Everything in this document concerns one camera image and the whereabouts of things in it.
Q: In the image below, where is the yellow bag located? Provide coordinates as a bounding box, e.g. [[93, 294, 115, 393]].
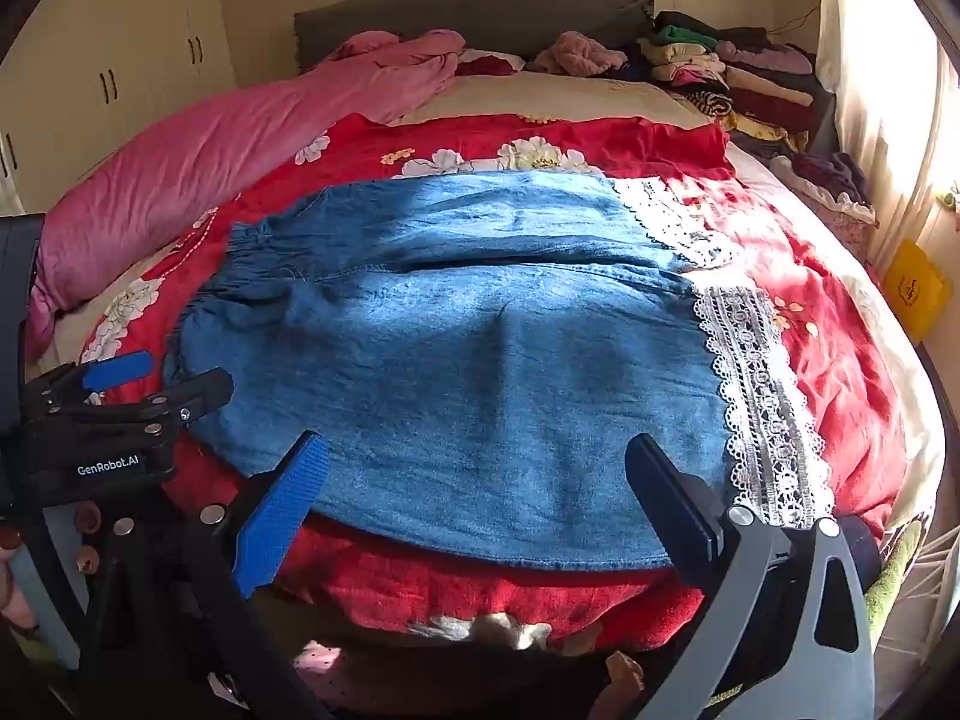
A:
[[881, 240, 950, 342]]

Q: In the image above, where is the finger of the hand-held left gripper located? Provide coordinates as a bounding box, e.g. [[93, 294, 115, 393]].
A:
[[26, 349, 156, 410], [45, 367, 236, 440]]

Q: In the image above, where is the dark red pillow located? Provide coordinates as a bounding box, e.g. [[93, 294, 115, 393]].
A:
[[456, 51, 526, 77]]

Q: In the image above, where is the white wire rack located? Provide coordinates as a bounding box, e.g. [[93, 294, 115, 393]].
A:
[[870, 514, 955, 665]]

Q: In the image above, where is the red floral bedspread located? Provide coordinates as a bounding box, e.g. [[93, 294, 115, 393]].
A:
[[79, 111, 912, 653]]

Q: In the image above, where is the pink quilt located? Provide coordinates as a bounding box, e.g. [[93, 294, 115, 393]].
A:
[[26, 28, 470, 361]]

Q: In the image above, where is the green fuzzy cloth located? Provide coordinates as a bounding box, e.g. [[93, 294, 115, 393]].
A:
[[862, 517, 929, 640]]

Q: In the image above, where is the pink fuzzy garment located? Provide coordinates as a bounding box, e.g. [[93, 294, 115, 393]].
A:
[[532, 30, 629, 77]]

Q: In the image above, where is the cream curtain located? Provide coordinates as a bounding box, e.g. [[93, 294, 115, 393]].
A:
[[814, 0, 960, 211]]

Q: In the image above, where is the ruffled floral fabric basket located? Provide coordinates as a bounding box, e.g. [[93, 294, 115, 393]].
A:
[[769, 156, 878, 263]]

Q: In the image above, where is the purple cloth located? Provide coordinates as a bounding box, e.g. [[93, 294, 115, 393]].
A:
[[791, 150, 871, 203]]

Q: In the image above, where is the blue denim pants lace trim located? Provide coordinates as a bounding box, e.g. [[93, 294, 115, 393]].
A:
[[163, 169, 833, 571]]

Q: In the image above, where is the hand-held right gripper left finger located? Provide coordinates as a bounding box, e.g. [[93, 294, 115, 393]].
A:
[[82, 429, 335, 720]]

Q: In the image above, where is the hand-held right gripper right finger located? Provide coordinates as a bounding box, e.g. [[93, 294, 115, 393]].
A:
[[624, 433, 878, 720]]

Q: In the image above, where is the cream wardrobe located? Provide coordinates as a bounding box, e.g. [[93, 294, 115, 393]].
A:
[[0, 0, 241, 215]]

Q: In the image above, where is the grey bed headboard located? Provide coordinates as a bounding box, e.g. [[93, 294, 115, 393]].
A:
[[292, 0, 657, 76]]

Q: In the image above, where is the person's left hand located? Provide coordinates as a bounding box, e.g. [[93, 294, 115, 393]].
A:
[[0, 501, 104, 635]]

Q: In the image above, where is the pile of folded clothes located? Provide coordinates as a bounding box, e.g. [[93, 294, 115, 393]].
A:
[[637, 11, 833, 158]]

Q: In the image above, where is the pink dotted cloth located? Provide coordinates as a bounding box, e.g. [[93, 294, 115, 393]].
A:
[[291, 639, 380, 715]]

